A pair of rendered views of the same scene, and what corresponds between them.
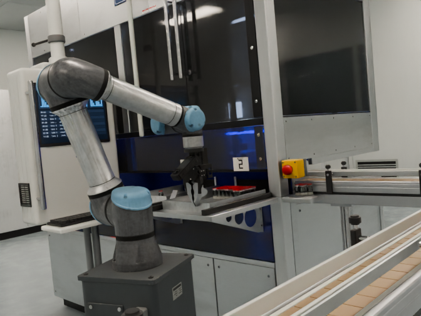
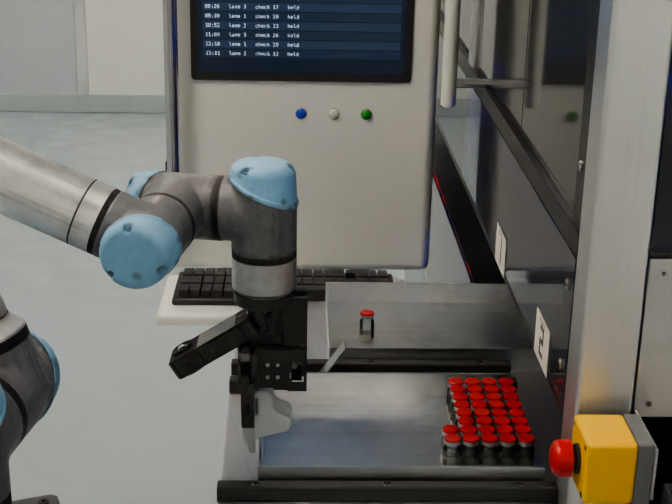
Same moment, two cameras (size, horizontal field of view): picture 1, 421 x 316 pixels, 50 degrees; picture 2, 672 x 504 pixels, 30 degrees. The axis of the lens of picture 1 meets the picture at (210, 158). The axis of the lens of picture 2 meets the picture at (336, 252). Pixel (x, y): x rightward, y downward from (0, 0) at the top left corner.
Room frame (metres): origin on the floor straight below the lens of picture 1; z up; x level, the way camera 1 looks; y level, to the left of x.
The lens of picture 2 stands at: (0.73, -0.95, 1.66)
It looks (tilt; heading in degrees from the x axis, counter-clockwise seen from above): 20 degrees down; 45
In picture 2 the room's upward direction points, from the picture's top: 1 degrees clockwise
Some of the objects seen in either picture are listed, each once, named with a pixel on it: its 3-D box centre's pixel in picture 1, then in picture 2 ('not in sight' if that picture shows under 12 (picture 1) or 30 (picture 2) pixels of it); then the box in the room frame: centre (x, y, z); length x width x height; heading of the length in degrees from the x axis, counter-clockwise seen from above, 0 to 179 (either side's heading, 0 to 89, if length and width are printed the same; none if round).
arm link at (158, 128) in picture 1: (170, 123); (174, 209); (1.57, 0.13, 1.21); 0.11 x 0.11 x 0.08; 37
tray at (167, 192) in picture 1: (175, 193); (437, 324); (2.11, 0.18, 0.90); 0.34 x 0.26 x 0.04; 137
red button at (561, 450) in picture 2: (287, 169); (567, 458); (1.76, -0.30, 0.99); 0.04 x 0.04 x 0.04; 47
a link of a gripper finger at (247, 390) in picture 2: (197, 181); (248, 391); (1.62, 0.06, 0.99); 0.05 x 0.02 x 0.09; 47
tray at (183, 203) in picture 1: (215, 199); (393, 428); (1.81, 0.00, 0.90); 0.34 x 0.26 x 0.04; 137
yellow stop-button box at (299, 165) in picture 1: (294, 168); (609, 458); (1.79, -0.33, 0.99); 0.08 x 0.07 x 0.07; 137
